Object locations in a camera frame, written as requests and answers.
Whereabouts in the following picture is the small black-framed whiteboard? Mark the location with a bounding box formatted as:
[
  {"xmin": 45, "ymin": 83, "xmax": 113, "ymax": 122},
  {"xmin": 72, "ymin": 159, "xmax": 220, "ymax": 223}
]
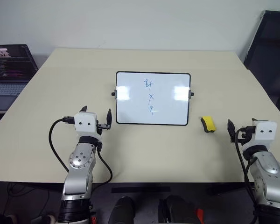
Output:
[{"xmin": 111, "ymin": 70, "xmax": 195, "ymax": 126}]

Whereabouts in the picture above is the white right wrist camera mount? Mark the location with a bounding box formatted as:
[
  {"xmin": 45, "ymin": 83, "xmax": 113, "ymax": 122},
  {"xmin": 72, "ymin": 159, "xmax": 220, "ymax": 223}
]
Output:
[{"xmin": 243, "ymin": 120, "xmax": 278, "ymax": 152}]

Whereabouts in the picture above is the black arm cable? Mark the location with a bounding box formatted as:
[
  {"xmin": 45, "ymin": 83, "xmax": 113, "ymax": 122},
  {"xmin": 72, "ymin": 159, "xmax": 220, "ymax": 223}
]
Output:
[
  {"xmin": 49, "ymin": 116, "xmax": 75, "ymax": 173},
  {"xmin": 92, "ymin": 142, "xmax": 113, "ymax": 188},
  {"xmin": 234, "ymin": 129, "xmax": 259, "ymax": 217}
]

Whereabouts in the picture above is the open grey laptop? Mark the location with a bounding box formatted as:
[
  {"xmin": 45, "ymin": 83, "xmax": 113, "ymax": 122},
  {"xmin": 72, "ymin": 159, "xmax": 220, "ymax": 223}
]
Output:
[{"xmin": 0, "ymin": 44, "xmax": 39, "ymax": 111}]

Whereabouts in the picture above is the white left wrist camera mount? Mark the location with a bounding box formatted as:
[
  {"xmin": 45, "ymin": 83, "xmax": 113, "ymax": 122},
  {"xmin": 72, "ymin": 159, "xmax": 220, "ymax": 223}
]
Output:
[{"xmin": 74, "ymin": 112, "xmax": 98, "ymax": 139}]

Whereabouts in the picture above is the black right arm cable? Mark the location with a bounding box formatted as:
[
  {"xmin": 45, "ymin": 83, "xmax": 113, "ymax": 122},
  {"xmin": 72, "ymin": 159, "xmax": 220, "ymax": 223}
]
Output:
[{"xmin": 234, "ymin": 129, "xmax": 259, "ymax": 217}]

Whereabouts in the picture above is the yellow and black eraser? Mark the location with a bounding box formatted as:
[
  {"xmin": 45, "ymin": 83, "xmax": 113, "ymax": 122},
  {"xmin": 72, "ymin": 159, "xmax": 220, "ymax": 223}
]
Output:
[{"xmin": 200, "ymin": 115, "xmax": 217, "ymax": 134}]

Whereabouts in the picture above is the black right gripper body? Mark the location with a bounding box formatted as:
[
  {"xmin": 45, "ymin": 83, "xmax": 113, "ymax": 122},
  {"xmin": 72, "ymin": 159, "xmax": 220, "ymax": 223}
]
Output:
[{"xmin": 235, "ymin": 125, "xmax": 257, "ymax": 146}]

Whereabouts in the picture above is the black chair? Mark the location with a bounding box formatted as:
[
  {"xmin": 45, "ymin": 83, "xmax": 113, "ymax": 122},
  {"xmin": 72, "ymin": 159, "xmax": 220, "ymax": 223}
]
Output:
[{"xmin": 243, "ymin": 9, "xmax": 280, "ymax": 97}]

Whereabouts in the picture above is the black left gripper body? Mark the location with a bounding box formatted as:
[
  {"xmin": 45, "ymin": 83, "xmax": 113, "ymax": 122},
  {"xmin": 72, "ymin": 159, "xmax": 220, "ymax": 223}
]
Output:
[{"xmin": 96, "ymin": 119, "xmax": 112, "ymax": 136}]

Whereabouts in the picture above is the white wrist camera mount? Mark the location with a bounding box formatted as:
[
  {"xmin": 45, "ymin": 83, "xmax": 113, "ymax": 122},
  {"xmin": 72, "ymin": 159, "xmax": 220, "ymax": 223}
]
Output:
[
  {"xmin": 74, "ymin": 112, "xmax": 98, "ymax": 139},
  {"xmin": 243, "ymin": 120, "xmax": 278, "ymax": 152}
]

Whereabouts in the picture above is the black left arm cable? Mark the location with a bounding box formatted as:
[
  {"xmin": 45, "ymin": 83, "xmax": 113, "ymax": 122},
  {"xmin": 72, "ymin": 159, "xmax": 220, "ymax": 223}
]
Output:
[
  {"xmin": 92, "ymin": 142, "xmax": 113, "ymax": 188},
  {"xmin": 49, "ymin": 116, "xmax": 75, "ymax": 173}
]

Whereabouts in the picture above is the dark rounded shape with red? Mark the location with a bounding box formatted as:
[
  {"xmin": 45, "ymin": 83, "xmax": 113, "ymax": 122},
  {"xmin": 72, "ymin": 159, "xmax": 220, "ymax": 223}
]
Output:
[{"xmin": 158, "ymin": 195, "xmax": 205, "ymax": 224}]

